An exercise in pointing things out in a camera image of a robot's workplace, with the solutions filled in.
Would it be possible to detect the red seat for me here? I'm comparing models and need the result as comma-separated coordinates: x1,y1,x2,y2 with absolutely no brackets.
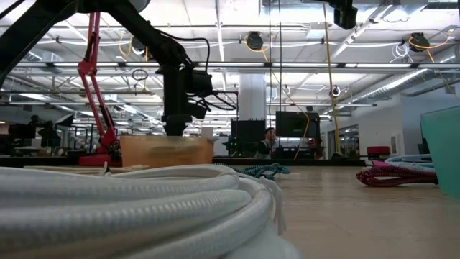
366,145,392,160

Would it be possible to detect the black metal station frame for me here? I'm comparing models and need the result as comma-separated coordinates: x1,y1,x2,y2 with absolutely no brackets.
0,155,368,168

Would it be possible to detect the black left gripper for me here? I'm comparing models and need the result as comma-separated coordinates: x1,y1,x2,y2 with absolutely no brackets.
161,66,193,137

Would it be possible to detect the teal braided cable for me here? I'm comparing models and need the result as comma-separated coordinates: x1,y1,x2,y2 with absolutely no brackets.
210,163,292,182

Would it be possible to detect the light blue cable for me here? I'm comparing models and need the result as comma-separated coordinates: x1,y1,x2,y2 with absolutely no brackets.
384,153,436,173

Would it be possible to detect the white square pillar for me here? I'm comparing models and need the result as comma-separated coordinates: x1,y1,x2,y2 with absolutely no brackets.
239,74,267,122

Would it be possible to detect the white cable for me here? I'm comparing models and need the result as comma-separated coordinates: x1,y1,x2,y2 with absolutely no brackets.
0,164,288,259

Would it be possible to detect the yellow reel cord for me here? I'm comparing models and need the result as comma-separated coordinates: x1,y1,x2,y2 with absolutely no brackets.
251,45,311,161

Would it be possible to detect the black cabinet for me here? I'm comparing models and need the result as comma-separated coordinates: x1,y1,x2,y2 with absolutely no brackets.
230,119,267,160

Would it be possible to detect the teal translucent plastic bin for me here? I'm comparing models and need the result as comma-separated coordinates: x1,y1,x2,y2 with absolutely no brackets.
419,105,460,199

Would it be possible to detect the person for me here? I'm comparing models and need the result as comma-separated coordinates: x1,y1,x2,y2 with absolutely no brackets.
253,127,278,160

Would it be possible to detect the black television screen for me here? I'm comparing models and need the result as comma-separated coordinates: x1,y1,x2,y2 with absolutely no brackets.
275,111,321,140

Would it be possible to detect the red desk lamp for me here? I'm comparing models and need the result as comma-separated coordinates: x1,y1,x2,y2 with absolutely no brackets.
77,0,152,167

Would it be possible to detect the background robot station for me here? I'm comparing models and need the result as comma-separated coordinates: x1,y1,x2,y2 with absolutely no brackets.
28,114,76,149

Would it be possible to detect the background blue screen monitor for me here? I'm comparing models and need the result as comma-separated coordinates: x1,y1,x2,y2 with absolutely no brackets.
9,124,37,142

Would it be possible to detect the orange translucent plastic bin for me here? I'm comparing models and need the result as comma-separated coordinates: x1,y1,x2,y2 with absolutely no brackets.
119,135,216,169

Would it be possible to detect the black hanging cable loop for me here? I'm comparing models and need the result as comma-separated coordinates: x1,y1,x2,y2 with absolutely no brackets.
131,68,149,82

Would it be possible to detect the maroon braided cable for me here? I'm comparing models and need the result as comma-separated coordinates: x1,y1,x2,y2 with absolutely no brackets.
355,160,439,188

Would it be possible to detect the yellow hanging cable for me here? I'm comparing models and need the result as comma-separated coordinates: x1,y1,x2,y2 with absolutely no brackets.
322,0,345,160

